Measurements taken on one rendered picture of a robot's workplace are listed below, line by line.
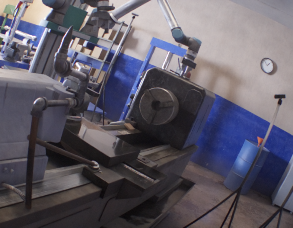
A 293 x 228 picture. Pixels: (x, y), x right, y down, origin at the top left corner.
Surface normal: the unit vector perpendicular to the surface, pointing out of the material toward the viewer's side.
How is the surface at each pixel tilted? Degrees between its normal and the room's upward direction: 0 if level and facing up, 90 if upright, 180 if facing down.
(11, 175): 90
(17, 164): 90
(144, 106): 90
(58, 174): 49
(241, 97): 90
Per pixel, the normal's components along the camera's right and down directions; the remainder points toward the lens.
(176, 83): -0.37, -0.02
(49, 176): 0.89, -0.29
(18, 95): 0.89, 0.29
